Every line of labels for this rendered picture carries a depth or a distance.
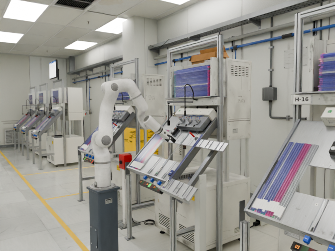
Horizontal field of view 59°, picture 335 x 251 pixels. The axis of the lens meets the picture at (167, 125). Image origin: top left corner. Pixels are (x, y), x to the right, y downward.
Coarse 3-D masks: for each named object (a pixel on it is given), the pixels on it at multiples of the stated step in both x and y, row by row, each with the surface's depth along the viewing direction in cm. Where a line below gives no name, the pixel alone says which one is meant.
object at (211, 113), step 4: (176, 112) 292; (180, 112) 287; (188, 112) 277; (192, 112) 272; (196, 112) 268; (200, 112) 263; (204, 112) 259; (208, 112) 255; (212, 112) 254; (176, 116) 293; (180, 116) 287; (204, 116) 258; (208, 116) 254; (212, 116) 254; (216, 116) 257; (212, 120) 255
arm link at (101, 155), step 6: (96, 132) 222; (96, 144) 220; (96, 150) 223; (102, 150) 224; (108, 150) 228; (96, 156) 219; (102, 156) 218; (108, 156) 221; (96, 162) 219; (102, 162) 218; (108, 162) 221
